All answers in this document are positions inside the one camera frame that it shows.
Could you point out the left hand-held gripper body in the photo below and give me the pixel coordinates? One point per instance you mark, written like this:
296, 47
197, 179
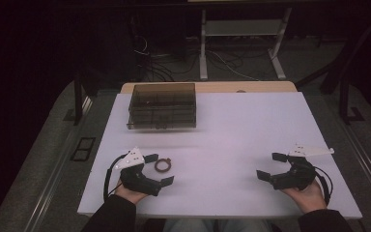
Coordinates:
135, 180

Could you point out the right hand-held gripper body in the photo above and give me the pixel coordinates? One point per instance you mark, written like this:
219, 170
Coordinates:
294, 176

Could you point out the transparent brown drawer box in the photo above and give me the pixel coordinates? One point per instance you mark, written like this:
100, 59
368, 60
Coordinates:
162, 106

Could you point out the person's left hand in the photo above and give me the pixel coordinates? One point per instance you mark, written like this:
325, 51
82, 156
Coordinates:
129, 194

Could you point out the person's right hand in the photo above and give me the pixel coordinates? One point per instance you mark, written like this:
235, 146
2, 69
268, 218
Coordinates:
307, 198

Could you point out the black metal stand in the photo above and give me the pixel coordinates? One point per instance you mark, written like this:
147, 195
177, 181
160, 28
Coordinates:
78, 103
344, 103

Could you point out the white metal stand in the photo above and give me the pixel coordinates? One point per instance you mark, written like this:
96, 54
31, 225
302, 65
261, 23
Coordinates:
203, 48

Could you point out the black floor outlet frame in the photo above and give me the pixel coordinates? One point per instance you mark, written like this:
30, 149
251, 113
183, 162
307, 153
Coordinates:
82, 149

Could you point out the metal floor rail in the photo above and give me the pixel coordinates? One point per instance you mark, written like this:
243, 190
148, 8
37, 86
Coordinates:
367, 161
50, 196

